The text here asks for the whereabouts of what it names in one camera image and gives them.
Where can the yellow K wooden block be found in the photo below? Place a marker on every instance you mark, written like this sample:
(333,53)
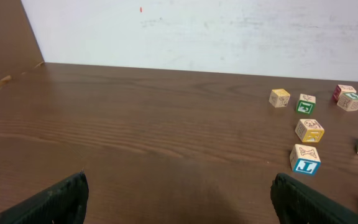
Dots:
(309,130)

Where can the blue sided X wooden block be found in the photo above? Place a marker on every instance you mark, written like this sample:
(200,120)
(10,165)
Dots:
(304,159)

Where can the green F wooden block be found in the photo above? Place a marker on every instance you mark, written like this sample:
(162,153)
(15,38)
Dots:
(306,104)

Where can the red sided wooden block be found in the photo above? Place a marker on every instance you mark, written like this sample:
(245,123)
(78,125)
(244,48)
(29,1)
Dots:
(340,89)

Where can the green 4 wooden block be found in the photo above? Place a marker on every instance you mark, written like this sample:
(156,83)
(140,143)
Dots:
(348,101)

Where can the yellow top wooden block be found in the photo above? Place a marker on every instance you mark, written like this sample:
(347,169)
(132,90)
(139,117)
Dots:
(279,98)

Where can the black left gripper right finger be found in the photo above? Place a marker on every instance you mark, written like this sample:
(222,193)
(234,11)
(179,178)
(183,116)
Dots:
(295,202)

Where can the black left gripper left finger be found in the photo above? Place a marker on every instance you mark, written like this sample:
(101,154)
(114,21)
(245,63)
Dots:
(61,203)

